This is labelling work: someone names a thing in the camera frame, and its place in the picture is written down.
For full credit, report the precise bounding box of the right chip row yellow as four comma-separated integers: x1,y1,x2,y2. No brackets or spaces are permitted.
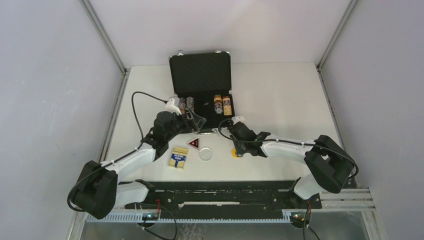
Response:
222,96,233,116

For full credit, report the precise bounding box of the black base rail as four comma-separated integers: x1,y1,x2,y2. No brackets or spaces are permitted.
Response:
124,180,322,221

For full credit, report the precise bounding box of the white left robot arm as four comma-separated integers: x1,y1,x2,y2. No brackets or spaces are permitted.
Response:
66,111,207,219

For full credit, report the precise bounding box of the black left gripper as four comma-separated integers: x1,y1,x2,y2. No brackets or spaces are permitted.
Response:
165,107,206,142

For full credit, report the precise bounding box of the left chip row purple end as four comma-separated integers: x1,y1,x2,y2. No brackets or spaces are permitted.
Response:
178,98,186,115

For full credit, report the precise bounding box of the white dealer button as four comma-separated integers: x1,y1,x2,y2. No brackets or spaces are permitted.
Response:
198,147,213,161

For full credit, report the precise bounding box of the triangular all in button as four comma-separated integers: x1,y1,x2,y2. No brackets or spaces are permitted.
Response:
187,136,200,150

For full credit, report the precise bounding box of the right chip row orange blue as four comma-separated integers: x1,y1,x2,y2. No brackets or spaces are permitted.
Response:
213,94,223,115

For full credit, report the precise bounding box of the black aluminium poker case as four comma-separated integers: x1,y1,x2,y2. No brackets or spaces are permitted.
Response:
168,51,236,132

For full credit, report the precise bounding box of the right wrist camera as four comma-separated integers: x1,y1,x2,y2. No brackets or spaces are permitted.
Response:
231,115,245,125

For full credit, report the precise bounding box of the yellow big blind button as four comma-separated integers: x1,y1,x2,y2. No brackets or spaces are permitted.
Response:
231,148,240,159

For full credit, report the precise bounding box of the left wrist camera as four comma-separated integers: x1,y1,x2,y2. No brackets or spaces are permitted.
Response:
165,95,182,116

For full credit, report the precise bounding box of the yellow blue card deck box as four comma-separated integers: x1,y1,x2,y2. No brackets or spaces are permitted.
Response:
168,147,189,169

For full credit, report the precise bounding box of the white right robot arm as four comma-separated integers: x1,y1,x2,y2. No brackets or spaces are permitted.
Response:
226,119,359,208

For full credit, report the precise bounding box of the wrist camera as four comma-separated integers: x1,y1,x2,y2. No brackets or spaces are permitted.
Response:
165,95,182,116
231,115,245,125

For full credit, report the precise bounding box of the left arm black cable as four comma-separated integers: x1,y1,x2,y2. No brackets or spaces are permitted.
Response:
67,91,168,213

